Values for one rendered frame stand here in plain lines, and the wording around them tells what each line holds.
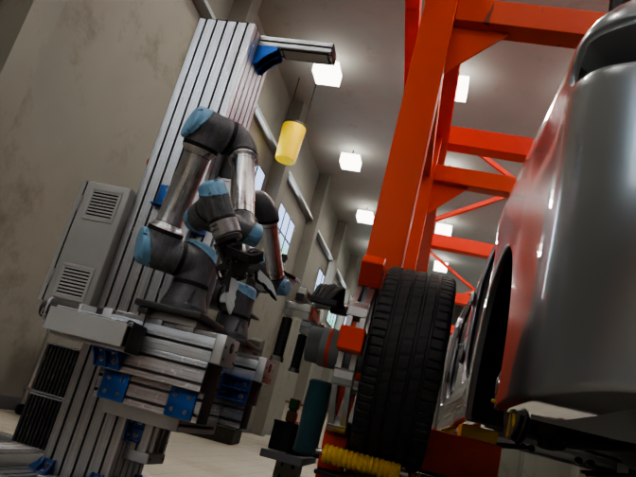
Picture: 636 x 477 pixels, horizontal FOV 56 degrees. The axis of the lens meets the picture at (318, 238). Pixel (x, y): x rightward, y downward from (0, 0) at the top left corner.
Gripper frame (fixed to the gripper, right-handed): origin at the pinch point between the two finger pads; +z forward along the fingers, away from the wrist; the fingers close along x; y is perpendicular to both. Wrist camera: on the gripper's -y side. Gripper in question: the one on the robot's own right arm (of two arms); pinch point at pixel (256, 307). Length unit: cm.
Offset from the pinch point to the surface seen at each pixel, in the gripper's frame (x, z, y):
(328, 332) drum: -48, 14, 33
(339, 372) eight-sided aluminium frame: -31.5, 25.8, 14.3
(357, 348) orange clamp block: -31.7, 20.2, 3.3
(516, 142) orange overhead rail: -414, -77, 133
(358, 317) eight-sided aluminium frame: -41.9, 12.1, 9.3
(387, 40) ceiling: -688, -361, 414
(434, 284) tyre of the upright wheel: -65, 10, -5
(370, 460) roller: -36, 55, 18
